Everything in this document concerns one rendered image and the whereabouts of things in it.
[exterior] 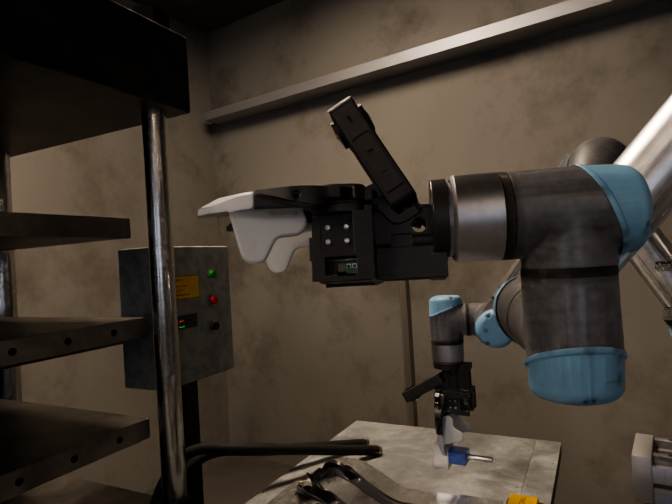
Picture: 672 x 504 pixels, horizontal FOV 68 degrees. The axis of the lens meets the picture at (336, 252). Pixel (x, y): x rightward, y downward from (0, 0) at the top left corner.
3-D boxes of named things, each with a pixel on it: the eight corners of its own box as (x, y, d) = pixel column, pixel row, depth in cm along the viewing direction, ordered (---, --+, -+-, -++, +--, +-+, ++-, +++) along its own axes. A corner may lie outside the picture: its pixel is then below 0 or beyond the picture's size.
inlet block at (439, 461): (495, 467, 116) (493, 444, 116) (491, 476, 112) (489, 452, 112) (439, 459, 122) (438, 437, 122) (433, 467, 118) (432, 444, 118)
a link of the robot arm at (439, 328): (464, 296, 113) (426, 298, 115) (467, 345, 113) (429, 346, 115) (464, 293, 121) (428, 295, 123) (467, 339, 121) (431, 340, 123)
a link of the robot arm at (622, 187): (664, 263, 38) (656, 149, 38) (511, 271, 39) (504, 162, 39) (620, 261, 45) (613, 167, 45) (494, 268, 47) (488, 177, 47)
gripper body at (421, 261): (302, 281, 41) (454, 273, 39) (299, 179, 42) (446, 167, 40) (319, 288, 48) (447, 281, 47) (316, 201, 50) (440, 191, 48)
